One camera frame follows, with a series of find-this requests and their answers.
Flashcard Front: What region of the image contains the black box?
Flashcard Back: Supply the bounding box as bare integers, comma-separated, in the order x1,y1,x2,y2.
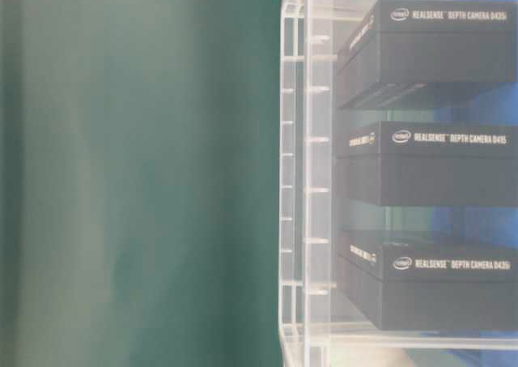
334,0,517,110
335,230,517,331
335,121,517,207

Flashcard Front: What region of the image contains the clear plastic storage case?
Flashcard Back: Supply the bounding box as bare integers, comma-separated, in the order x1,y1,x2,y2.
278,0,517,366

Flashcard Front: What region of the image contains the blue cloth case liner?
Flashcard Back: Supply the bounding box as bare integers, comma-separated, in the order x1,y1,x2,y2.
431,83,517,366

